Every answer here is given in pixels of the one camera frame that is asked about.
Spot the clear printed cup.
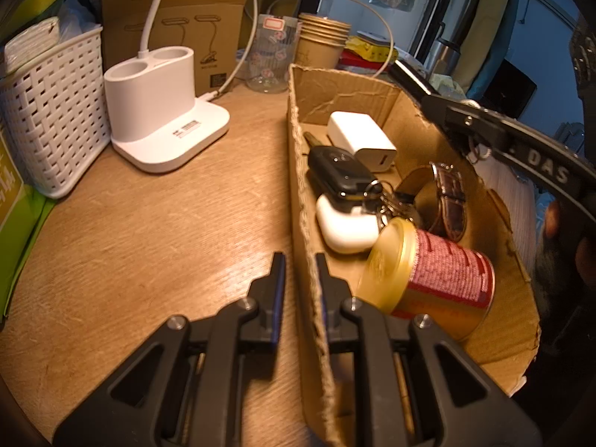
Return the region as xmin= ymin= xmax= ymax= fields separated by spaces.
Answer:
xmin=245 ymin=14 xmax=299 ymax=94

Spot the cardboard box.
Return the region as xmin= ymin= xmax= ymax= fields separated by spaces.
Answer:
xmin=286 ymin=63 xmax=542 ymax=447

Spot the crumpled clear plastic bag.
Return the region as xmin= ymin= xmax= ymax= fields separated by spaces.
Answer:
xmin=428 ymin=72 xmax=466 ymax=98

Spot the clear bluish plastic bag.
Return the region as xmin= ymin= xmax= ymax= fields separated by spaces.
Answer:
xmin=58 ymin=0 xmax=102 ymax=40

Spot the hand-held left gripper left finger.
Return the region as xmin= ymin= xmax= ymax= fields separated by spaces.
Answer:
xmin=52 ymin=251 xmax=287 ymax=447

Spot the person's right hand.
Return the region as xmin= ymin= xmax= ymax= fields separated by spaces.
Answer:
xmin=535 ymin=197 xmax=596 ymax=289

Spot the cardboard lamp carton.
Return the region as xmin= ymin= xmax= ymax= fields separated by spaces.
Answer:
xmin=100 ymin=0 xmax=264 ymax=96

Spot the flat red box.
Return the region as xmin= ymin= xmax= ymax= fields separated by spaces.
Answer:
xmin=339 ymin=49 xmax=396 ymax=75

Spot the yellow printed packet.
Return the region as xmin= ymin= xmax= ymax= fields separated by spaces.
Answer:
xmin=347 ymin=35 xmax=396 ymax=62

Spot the white earbuds case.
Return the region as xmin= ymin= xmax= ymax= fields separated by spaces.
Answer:
xmin=316 ymin=194 xmax=380 ymax=255

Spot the black rectangular object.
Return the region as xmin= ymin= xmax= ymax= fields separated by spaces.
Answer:
xmin=468 ymin=58 xmax=537 ymax=119

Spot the white plastic basket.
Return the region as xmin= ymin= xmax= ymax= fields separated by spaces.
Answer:
xmin=0 ymin=23 xmax=105 ymax=199

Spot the beige curtain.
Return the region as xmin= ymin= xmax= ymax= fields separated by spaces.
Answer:
xmin=454 ymin=0 xmax=517 ymax=98

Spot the white charger plug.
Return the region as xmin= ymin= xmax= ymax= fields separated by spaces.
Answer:
xmin=327 ymin=111 xmax=398 ymax=174

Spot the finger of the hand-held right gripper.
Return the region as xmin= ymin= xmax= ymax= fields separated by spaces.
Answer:
xmin=388 ymin=60 xmax=511 ymax=160
xmin=567 ymin=13 xmax=596 ymax=99

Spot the metal key ring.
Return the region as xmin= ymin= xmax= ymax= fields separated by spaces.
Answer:
xmin=363 ymin=181 xmax=422 ymax=231

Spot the white desk lamp base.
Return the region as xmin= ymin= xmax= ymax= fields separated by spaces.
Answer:
xmin=103 ymin=0 xmax=231 ymax=174

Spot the brown leather strap watch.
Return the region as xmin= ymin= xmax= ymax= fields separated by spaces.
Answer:
xmin=396 ymin=162 xmax=467 ymax=243

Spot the red and gold can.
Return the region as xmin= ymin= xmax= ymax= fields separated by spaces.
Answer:
xmin=356 ymin=216 xmax=495 ymax=342

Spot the steel thermos flask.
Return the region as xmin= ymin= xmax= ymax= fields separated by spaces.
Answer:
xmin=431 ymin=23 xmax=466 ymax=77

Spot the black car key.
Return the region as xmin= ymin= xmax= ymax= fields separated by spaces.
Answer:
xmin=304 ymin=131 xmax=383 ymax=202

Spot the pale folded cloth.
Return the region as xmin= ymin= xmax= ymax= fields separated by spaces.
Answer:
xmin=4 ymin=16 xmax=62 ymax=74

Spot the stack of brown paper cups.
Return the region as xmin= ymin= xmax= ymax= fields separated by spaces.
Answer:
xmin=295 ymin=12 xmax=352 ymax=70

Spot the white cable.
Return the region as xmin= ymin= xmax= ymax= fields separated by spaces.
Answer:
xmin=202 ymin=0 xmax=397 ymax=101

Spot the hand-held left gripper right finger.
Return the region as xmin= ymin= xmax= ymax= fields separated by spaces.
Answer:
xmin=314 ymin=252 xmax=543 ymax=447

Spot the white textured cloth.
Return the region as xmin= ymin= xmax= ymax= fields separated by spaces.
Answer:
xmin=479 ymin=156 xmax=548 ymax=261

